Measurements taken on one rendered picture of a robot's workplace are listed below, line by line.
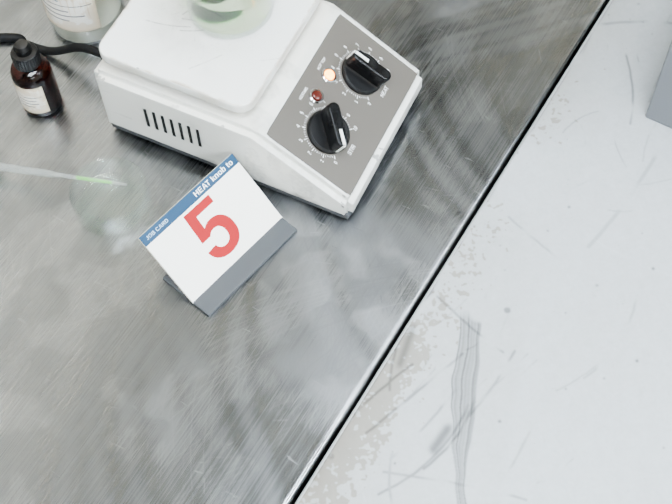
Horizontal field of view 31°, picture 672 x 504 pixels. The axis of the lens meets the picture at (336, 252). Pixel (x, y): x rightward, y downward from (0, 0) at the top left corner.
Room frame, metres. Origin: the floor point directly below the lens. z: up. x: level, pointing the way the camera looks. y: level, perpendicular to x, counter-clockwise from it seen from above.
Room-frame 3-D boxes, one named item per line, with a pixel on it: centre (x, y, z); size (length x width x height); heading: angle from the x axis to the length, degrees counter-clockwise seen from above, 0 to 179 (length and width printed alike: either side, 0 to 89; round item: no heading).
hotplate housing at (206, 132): (0.55, 0.06, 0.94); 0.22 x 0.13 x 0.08; 63
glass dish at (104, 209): (0.46, 0.16, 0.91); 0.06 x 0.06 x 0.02
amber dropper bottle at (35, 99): (0.56, 0.22, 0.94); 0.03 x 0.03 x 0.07
